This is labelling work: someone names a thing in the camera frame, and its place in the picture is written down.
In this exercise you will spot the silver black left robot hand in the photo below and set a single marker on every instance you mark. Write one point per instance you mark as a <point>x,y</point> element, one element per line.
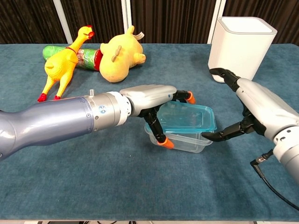
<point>149,98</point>

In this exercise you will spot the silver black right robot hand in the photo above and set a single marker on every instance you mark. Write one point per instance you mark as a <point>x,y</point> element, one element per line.
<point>264,105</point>

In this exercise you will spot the teal container lid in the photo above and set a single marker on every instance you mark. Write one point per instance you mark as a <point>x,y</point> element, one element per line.
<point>187,119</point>

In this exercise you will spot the clear plastic food container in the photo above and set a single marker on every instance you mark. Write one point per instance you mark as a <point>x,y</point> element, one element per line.
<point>184,142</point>

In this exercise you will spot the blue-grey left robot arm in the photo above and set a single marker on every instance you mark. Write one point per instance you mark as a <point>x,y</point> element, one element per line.
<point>58,121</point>

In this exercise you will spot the yellow plush animal toy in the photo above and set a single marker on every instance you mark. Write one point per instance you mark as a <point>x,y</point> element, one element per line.
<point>116,63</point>

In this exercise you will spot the white square trash bin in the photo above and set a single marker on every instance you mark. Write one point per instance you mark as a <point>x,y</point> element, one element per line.
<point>233,46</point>

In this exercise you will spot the green chips can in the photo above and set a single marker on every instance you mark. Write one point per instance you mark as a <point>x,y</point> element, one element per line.
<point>87,58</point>

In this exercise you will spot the dark slatted partition screen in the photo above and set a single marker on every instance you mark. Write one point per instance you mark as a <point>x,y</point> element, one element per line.
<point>163,21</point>

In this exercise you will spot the teal velvet table cloth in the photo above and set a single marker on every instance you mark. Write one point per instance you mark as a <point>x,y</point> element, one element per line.
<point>116,186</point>

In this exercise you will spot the yellow rubber chicken toy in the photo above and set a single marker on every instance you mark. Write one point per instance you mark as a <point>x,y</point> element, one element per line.
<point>60,63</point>

